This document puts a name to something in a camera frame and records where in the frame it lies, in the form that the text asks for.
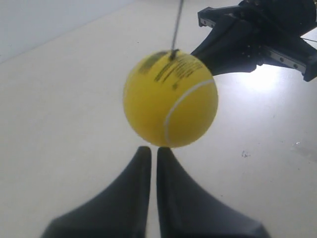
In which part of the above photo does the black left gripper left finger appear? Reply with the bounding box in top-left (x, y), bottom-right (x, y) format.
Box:
top-left (41, 146), bottom-right (152, 238)

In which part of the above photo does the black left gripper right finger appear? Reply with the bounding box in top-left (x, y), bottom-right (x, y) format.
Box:
top-left (157, 147), bottom-right (270, 238)

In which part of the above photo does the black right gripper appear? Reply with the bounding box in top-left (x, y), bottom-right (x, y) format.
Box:
top-left (191, 0), bottom-right (317, 82)

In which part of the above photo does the yellow tennis ball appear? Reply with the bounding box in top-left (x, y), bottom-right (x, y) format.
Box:
top-left (123, 51), bottom-right (218, 148)

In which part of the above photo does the thin black hanging string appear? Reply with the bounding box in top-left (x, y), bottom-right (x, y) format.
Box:
top-left (170, 0), bottom-right (185, 60)

